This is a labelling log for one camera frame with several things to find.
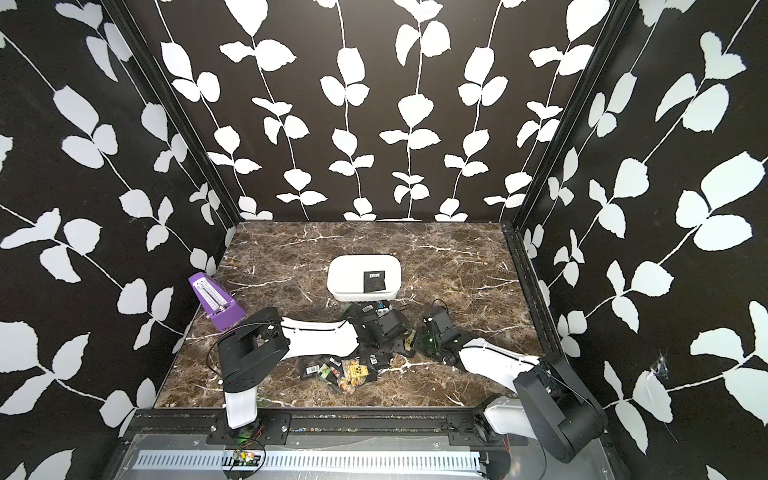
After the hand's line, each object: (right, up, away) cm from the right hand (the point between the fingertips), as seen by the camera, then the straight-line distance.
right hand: (409, 337), depth 89 cm
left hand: (-1, 0, -1) cm, 1 cm away
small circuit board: (-41, -24, -18) cm, 51 cm away
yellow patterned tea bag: (-16, -8, -7) cm, 20 cm away
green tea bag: (-25, -8, -5) cm, 26 cm away
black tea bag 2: (-28, -8, -5) cm, 30 cm away
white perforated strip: (-25, -24, -19) cm, 39 cm away
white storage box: (-22, +17, +15) cm, 32 cm away
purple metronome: (-57, +10, -1) cm, 58 cm away
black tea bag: (-12, +15, +15) cm, 24 cm away
